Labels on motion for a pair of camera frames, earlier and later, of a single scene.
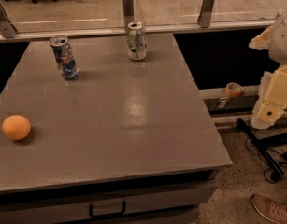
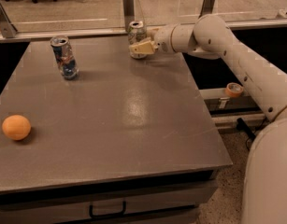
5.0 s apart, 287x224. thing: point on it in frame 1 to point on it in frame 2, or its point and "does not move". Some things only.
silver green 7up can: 136,41 does not move
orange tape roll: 234,90 does not move
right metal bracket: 206,10 does not move
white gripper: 281,42 to 163,38
